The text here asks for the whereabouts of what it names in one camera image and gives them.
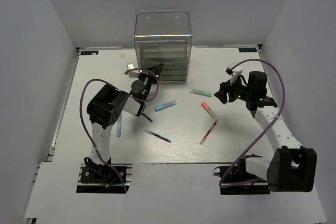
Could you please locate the green highlighter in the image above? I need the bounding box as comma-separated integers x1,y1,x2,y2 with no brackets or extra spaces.
190,89,212,97

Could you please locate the red pen refill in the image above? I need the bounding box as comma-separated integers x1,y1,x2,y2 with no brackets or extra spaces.
199,121,218,145

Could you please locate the blue highlighter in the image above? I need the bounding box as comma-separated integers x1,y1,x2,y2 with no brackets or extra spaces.
154,100,177,112

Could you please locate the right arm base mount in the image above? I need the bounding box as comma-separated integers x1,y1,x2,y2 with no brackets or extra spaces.
220,154,270,195

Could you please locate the orange highlighter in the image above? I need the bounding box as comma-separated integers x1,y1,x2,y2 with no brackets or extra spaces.
201,102,219,121

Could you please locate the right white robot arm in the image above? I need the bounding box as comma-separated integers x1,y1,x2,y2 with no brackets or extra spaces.
215,71,317,192

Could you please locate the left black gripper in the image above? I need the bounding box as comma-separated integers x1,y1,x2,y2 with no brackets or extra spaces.
138,63,163,102

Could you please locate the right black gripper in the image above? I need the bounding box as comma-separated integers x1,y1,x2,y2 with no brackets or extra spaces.
215,73,253,104

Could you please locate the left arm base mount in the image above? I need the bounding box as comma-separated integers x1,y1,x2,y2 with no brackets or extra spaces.
76,157,132,194

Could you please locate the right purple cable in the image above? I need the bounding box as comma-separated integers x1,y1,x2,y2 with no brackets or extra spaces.
218,58,287,189

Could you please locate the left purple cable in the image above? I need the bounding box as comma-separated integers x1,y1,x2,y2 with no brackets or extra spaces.
80,68,158,193

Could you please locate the purple pen refill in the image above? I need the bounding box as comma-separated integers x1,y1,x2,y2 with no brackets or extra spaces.
142,114,153,122

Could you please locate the clear plastic drawer organizer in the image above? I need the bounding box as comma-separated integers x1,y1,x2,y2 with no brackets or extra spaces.
134,10,192,82

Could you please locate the green pen refill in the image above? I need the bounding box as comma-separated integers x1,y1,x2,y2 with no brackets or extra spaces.
145,130,171,143

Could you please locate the light blue pen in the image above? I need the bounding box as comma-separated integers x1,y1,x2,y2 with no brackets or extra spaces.
116,115,122,137

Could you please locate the purple cable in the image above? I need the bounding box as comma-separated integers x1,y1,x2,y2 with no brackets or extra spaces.
80,68,158,193
218,58,287,189

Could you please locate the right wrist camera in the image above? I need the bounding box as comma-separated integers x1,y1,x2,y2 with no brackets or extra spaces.
226,62,243,86

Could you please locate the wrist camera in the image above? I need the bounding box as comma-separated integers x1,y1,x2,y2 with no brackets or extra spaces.
226,62,243,86
124,63,142,78

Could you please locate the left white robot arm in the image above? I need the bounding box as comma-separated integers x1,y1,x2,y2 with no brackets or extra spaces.
85,63,164,182

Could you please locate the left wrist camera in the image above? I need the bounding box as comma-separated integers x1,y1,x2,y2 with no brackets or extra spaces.
124,63,142,78

